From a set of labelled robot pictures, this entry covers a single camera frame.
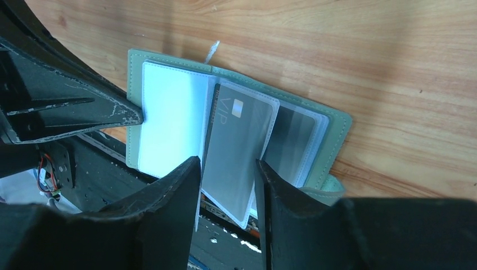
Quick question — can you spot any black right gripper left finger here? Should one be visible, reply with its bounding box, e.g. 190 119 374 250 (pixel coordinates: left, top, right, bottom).
1 156 201 269

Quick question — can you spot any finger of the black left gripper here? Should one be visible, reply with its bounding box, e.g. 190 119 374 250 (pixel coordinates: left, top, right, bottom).
1 39 143 145
1 1 126 101

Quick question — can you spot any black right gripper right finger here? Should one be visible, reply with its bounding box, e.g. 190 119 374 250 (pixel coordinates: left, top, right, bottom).
255 160 476 269

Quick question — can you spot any teal card holder wallet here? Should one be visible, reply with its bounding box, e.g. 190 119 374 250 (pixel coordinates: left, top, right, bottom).
126 49 352 228

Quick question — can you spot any black VIP card in holder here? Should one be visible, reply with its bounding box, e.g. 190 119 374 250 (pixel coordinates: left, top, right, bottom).
202 82 280 228

